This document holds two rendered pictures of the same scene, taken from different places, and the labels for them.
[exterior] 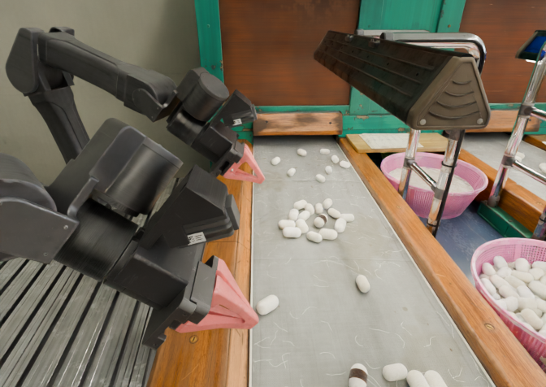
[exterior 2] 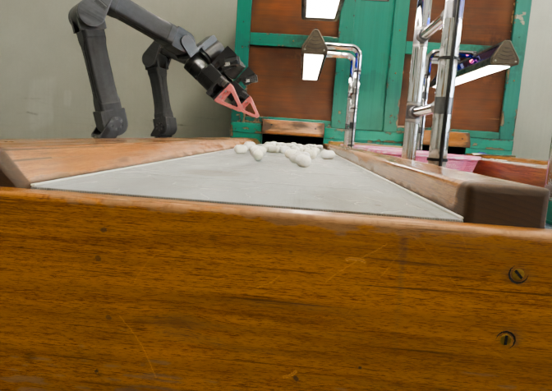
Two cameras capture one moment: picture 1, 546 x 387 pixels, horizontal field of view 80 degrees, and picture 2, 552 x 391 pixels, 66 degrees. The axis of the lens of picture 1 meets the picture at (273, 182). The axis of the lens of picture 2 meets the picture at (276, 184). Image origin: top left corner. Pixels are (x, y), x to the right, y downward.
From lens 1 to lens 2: 1.09 m
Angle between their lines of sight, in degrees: 21
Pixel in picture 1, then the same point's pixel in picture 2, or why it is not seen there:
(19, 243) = (187, 48)
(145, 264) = (212, 66)
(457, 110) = (315, 46)
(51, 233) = (193, 49)
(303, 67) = (299, 93)
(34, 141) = not seen: hidden behind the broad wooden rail
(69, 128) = (162, 87)
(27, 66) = (154, 53)
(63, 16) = (137, 71)
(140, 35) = (189, 88)
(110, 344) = not seen: hidden behind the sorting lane
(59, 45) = not seen: hidden behind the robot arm
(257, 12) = (272, 57)
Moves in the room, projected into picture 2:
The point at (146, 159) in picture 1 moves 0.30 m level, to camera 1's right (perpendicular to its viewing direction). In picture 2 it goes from (216, 45) to (319, 50)
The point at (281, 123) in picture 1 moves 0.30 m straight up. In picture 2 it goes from (281, 126) to (286, 62)
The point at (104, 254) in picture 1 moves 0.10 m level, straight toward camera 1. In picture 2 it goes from (200, 65) to (213, 60)
